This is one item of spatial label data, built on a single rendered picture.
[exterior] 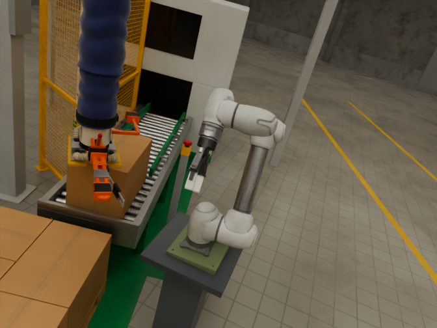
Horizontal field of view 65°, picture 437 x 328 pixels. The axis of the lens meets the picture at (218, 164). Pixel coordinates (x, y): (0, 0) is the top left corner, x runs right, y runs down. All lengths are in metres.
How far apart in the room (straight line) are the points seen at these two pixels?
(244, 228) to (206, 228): 0.21
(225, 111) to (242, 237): 0.82
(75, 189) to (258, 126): 1.55
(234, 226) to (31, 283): 1.11
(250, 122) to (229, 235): 0.79
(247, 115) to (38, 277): 1.45
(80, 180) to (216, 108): 1.37
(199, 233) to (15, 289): 0.98
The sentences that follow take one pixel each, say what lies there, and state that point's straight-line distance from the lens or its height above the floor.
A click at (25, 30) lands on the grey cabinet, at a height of 1.50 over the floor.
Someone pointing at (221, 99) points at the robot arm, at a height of 1.76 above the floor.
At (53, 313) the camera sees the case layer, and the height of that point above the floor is 0.54.
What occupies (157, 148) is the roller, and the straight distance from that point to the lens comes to 3.56.
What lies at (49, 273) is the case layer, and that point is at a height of 0.54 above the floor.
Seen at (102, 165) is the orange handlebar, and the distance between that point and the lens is 1.83.
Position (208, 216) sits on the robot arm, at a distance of 1.90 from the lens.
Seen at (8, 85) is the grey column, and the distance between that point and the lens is 3.20.
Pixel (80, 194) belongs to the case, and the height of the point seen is 0.68.
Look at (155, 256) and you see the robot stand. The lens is 2.01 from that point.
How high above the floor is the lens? 2.14
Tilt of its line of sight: 27 degrees down
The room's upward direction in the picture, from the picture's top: 16 degrees clockwise
